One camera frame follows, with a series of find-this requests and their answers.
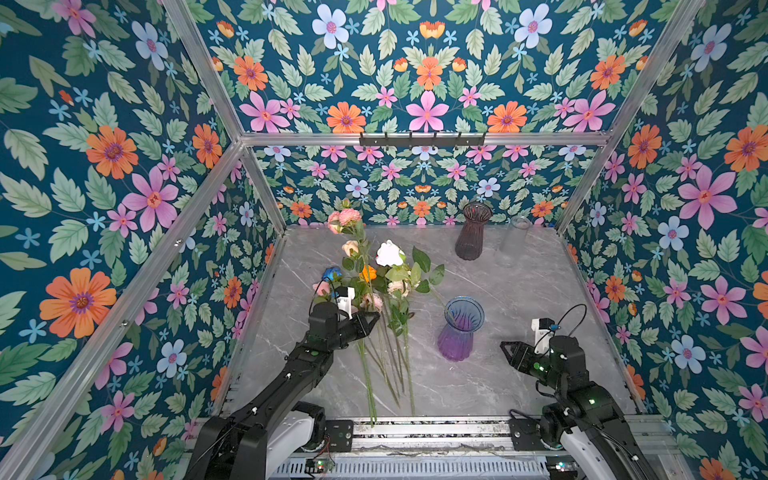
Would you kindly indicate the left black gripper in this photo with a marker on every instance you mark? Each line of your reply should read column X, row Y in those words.
column 361, row 324

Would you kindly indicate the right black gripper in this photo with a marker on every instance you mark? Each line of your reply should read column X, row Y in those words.
column 519, row 350

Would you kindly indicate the artificial flower bunch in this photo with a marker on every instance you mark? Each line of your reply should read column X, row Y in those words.
column 381, row 278

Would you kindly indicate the purple blue glass vase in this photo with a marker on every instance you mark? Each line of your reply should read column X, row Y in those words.
column 464, row 316

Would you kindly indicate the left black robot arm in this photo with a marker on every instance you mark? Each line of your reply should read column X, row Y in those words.
column 254, row 440

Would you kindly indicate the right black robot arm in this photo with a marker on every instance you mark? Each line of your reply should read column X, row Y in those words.
column 583, row 420

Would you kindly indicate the clear glass vase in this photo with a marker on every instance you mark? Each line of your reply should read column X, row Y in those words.
column 515, row 237

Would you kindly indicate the dark mauve glass vase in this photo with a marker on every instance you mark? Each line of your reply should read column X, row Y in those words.
column 469, row 245

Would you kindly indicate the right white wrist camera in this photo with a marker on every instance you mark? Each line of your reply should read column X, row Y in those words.
column 543, row 329

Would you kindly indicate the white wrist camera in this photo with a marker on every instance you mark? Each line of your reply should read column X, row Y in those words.
column 543, row 329
column 344, row 297

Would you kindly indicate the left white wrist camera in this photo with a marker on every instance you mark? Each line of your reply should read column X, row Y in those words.
column 344, row 297

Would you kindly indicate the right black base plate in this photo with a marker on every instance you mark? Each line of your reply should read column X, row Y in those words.
column 529, row 435

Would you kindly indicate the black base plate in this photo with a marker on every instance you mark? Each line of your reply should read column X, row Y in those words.
column 337, row 436
column 529, row 435

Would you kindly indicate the aluminium mounting rail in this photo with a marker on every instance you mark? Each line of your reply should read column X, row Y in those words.
column 405, row 436

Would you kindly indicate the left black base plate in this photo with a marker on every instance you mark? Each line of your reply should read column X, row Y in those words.
column 337, row 436

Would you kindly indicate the black hook rail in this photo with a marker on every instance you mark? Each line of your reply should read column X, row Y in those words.
column 411, row 139

